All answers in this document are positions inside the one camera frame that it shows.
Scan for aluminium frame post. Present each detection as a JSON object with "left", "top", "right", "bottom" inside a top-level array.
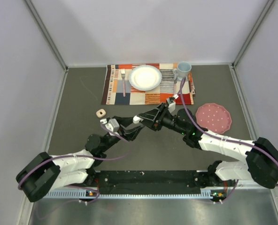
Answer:
[
  {"left": 23, "top": 0, "right": 69, "bottom": 72},
  {"left": 232, "top": 0, "right": 277, "bottom": 69}
]

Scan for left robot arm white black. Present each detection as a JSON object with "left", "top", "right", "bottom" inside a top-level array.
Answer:
[{"left": 16, "top": 116, "right": 144, "bottom": 203}]

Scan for aluminium frame post left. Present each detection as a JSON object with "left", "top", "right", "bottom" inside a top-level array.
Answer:
[{"left": 23, "top": 0, "right": 69, "bottom": 72}]

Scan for light blue mug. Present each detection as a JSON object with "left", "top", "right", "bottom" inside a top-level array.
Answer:
[{"left": 173, "top": 61, "right": 192, "bottom": 81}]

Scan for beige case with black oval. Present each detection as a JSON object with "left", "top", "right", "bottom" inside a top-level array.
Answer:
[{"left": 96, "top": 109, "right": 106, "bottom": 118}]

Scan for grey slotted cable duct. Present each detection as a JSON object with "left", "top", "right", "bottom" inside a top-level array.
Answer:
[{"left": 44, "top": 188, "right": 218, "bottom": 200}]

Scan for white plate with blue rim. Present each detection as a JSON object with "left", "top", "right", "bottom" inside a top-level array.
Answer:
[{"left": 128, "top": 65, "right": 162, "bottom": 91}]

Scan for white glossy charging case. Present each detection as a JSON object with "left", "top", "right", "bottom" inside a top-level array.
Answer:
[{"left": 132, "top": 116, "right": 143, "bottom": 124}]

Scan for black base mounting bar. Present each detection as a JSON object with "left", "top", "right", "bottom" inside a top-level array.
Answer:
[{"left": 95, "top": 170, "right": 214, "bottom": 195}]

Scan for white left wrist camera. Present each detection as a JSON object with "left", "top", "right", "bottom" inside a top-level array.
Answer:
[{"left": 100, "top": 119, "right": 120, "bottom": 135}]

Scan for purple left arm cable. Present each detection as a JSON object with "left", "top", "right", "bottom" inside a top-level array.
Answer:
[{"left": 17, "top": 123, "right": 133, "bottom": 204}]

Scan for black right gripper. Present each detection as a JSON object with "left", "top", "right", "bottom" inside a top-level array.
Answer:
[{"left": 138, "top": 103, "right": 187, "bottom": 135}]

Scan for aluminium frame post right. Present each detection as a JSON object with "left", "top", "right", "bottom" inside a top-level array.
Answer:
[{"left": 232, "top": 0, "right": 277, "bottom": 69}]

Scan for pink handled metal fork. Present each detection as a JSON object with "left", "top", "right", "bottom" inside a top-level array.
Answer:
[{"left": 121, "top": 68, "right": 126, "bottom": 97}]

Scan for pink handled knife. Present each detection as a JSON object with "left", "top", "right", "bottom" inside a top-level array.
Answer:
[{"left": 173, "top": 78, "right": 177, "bottom": 97}]

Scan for pink dotted plate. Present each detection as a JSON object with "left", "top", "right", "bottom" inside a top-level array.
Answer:
[{"left": 195, "top": 103, "right": 232, "bottom": 134}]

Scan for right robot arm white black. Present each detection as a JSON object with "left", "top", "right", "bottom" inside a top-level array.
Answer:
[{"left": 133, "top": 103, "right": 278, "bottom": 189}]

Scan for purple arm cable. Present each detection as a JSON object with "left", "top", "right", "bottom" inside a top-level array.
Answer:
[
  {"left": 176, "top": 78, "right": 278, "bottom": 204},
  {"left": 17, "top": 123, "right": 133, "bottom": 204}
]

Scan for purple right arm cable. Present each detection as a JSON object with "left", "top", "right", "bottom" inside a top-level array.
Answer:
[{"left": 176, "top": 78, "right": 278, "bottom": 204}]

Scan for multicoloured patchwork placemat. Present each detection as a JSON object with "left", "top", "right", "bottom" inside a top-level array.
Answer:
[{"left": 100, "top": 62, "right": 196, "bottom": 105}]

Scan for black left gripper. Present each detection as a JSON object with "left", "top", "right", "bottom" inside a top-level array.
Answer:
[{"left": 100, "top": 116, "right": 145, "bottom": 152}]

